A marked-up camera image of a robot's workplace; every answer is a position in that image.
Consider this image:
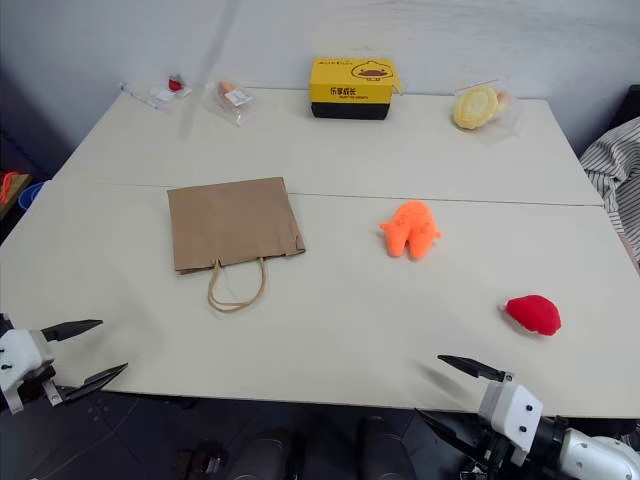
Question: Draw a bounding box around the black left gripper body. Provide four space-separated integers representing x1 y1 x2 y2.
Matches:
0 364 67 407

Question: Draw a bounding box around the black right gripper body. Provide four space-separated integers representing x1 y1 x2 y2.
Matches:
462 418 517 480

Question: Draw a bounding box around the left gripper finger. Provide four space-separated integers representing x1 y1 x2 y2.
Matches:
40 319 104 343
54 362 130 405

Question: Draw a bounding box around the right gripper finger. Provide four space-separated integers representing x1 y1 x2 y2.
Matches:
414 408 482 455
436 354 507 385

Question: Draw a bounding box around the bagged red item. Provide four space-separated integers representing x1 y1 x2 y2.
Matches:
119 74 194 114

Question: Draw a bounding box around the bagged yellow pastry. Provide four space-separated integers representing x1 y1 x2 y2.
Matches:
451 79 524 145

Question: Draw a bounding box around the bagged orange snack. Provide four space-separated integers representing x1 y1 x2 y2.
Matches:
203 79 255 127

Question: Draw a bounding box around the red plush toy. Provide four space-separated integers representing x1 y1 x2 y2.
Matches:
497 294 563 337

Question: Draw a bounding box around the blue bowl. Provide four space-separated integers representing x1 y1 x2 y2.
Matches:
16 180 47 209

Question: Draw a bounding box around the orange plush toy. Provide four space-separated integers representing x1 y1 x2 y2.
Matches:
378 200 445 261

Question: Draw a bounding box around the black-white striped cloth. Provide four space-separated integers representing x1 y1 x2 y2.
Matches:
579 117 640 274

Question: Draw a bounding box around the yellow plush toy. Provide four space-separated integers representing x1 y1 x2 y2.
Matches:
451 85 501 132

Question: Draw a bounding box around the yellow black duck print box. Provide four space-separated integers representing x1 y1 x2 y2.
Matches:
307 56 405 122

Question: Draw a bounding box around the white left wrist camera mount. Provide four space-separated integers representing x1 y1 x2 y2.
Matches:
0 327 56 414

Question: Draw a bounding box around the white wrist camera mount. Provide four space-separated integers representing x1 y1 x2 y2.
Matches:
476 371 545 467
0 327 56 414

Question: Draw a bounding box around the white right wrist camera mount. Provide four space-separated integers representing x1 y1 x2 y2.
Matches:
476 371 545 467

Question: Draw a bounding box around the brown paper bag with handles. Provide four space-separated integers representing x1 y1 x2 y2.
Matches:
166 176 307 313

